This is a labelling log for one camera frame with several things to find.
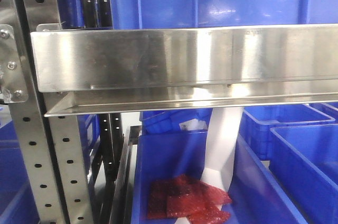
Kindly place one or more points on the blue bin rear right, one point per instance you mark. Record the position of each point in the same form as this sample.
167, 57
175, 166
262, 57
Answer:
257, 122

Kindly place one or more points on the stainless steel shelf rail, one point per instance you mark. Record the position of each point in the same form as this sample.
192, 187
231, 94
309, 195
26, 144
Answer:
95, 71

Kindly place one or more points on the blue bin with red bags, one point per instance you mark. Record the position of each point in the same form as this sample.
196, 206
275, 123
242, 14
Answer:
256, 195

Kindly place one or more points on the blue bin at right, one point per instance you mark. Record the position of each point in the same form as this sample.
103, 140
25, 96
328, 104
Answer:
304, 160

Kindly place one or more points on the white paper strip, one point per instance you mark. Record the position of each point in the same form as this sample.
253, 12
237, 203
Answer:
220, 146

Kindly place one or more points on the red bubble wrap bags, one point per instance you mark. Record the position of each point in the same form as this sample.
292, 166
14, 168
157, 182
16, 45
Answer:
187, 197

